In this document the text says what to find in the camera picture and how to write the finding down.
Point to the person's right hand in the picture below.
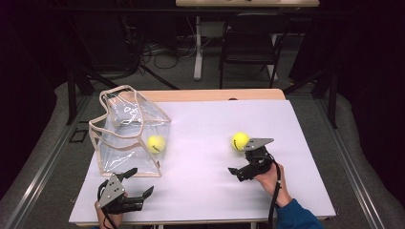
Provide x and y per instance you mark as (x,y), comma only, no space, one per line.
(269,183)

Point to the black square floor frame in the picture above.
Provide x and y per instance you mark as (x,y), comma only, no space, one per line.
(70,135)

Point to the white table sheet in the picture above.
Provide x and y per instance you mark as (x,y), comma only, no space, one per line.
(197,127)

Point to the person's left hand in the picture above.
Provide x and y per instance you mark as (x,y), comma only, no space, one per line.
(117,221)

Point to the black folding chair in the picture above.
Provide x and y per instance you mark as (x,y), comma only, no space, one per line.
(248,39)

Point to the yellow tennis ball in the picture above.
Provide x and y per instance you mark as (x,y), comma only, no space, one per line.
(238,140)
(156,143)

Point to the white desk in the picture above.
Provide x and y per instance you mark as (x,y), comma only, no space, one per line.
(198,57)

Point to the black metal stand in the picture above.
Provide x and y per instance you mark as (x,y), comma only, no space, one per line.
(332,98)
(71,95)

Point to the wooden table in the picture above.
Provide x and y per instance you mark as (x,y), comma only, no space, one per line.
(207,94)

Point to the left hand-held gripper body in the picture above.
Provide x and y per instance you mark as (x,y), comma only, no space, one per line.
(111,191)

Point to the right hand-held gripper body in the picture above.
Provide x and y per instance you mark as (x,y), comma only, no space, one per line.
(258,159)

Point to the dark curtain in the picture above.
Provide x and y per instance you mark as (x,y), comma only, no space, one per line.
(22,95)
(375,95)

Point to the aluminium floor rail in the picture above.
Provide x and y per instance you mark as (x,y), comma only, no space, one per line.
(44,168)
(350,168)

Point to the clear plastic tote bag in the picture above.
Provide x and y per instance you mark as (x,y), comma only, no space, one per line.
(127,152)

